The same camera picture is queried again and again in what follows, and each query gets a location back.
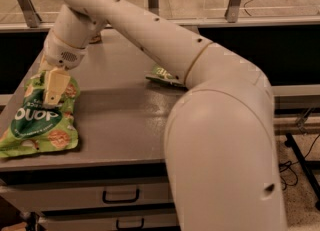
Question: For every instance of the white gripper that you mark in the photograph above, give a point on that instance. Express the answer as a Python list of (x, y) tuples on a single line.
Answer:
[(62, 55)]

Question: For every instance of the green rice chip bag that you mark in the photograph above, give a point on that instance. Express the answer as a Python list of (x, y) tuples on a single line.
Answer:
[(35, 129)]

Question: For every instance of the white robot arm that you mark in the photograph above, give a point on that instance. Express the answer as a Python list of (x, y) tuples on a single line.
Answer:
[(219, 143)]

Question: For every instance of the green Kettle chip bag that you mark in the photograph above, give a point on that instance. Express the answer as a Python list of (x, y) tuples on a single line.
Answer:
[(160, 75)]

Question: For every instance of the gold soda can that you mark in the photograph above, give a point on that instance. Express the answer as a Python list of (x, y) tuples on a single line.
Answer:
[(96, 39)]

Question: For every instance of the upper grey drawer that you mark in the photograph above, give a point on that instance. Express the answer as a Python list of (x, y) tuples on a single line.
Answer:
[(88, 194)]

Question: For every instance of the grey drawer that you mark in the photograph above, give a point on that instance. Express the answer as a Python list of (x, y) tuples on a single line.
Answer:
[(88, 194), (133, 220)]

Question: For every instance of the lower grey drawer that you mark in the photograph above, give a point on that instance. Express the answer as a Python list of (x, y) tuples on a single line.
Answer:
[(133, 220)]

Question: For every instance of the black stand leg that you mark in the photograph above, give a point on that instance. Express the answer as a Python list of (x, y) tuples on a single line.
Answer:
[(308, 167)]

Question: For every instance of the left metal railing bracket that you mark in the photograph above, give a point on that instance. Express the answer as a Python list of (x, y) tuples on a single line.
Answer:
[(25, 3)]

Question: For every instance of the right metal railing bracket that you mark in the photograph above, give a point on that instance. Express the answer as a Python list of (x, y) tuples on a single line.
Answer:
[(232, 11)]

